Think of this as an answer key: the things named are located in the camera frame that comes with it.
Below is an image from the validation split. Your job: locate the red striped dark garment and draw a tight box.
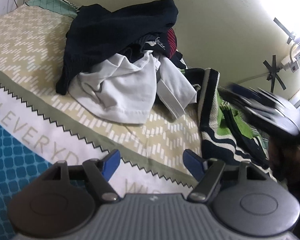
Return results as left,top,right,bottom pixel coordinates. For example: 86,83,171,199
166,28,178,57

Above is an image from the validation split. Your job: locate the navy white green striped sweater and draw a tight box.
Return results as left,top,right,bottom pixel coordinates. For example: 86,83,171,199
199,68,271,173

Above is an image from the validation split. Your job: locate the white t-shirt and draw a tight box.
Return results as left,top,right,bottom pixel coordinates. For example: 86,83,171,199
69,52,157,125

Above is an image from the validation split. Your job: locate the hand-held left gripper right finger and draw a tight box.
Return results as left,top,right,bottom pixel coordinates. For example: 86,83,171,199
183,149,253,203

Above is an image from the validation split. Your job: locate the beige patterned bedsheet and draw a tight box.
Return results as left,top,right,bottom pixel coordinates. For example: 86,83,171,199
0,0,274,240

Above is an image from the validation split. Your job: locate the black garment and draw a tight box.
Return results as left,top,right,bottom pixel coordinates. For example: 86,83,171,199
169,52,188,71

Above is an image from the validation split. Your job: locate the dark navy garment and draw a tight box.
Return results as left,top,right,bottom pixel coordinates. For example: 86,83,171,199
55,0,179,95

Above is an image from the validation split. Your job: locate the black tape cross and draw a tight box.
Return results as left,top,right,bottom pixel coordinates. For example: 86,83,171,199
263,55,287,93

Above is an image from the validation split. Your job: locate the black tape strip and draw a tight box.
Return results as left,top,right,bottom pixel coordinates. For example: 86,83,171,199
274,17,297,43

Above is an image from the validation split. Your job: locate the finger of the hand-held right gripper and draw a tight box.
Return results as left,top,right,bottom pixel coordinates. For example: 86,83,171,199
227,81,266,102

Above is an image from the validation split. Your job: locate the white wall cable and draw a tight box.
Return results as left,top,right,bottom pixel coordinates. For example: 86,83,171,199
230,71,272,83

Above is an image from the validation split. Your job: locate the white plug with red switch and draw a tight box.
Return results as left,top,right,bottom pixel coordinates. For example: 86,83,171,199
281,57,300,75

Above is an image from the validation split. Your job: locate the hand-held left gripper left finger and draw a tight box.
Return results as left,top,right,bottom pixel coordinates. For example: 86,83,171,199
51,149,122,203

